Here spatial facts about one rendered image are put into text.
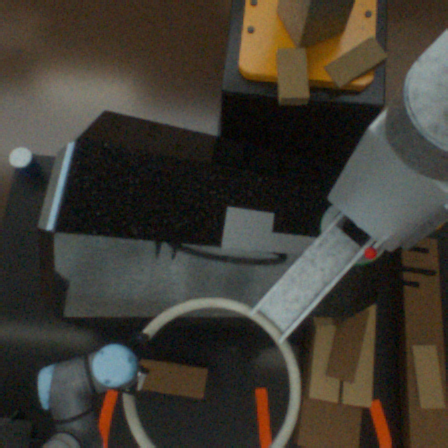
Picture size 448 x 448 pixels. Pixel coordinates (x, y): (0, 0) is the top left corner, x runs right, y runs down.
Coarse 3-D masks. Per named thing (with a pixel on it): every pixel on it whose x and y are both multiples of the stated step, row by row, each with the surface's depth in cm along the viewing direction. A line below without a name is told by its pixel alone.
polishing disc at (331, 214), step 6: (330, 210) 178; (336, 210) 178; (324, 216) 177; (330, 216) 177; (336, 216) 177; (324, 222) 176; (330, 222) 176; (342, 222) 177; (324, 228) 176; (366, 240) 175; (372, 246) 174; (378, 252) 174; (360, 258) 173; (366, 258) 173
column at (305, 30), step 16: (288, 0) 194; (304, 0) 182; (320, 0) 180; (336, 0) 184; (352, 0) 188; (288, 16) 200; (304, 16) 187; (320, 16) 189; (336, 16) 193; (288, 32) 205; (304, 32) 194; (320, 32) 198; (336, 32) 203
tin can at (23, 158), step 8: (16, 152) 259; (24, 152) 259; (16, 160) 258; (24, 160) 258; (32, 160) 261; (16, 168) 260; (24, 168) 259; (32, 168) 263; (24, 176) 268; (32, 176) 269
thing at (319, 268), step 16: (336, 224) 161; (320, 240) 158; (336, 240) 161; (368, 240) 159; (304, 256) 158; (320, 256) 162; (336, 256) 161; (352, 256) 160; (288, 272) 158; (304, 272) 162; (320, 272) 161; (336, 272) 160; (272, 288) 159; (288, 288) 162; (304, 288) 161; (320, 288) 161; (272, 304) 162; (288, 304) 162; (304, 304) 161; (272, 320) 162; (288, 320) 161
